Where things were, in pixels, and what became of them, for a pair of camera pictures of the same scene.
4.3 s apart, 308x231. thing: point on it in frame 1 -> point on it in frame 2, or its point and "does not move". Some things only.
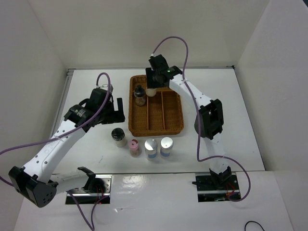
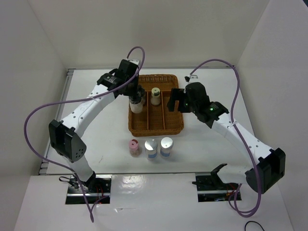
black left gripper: [117, 116] -> [134, 91]
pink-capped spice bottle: [135, 151] does not move
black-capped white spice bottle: [118, 134] -> [136, 104]
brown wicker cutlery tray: [161, 115] does not move
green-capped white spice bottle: [151, 92] -> [155, 99]
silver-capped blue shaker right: [166, 146] does not move
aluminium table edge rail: [70, 72] does not move
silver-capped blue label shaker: [150, 146] does not move
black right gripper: [150, 83] -> [177, 94]
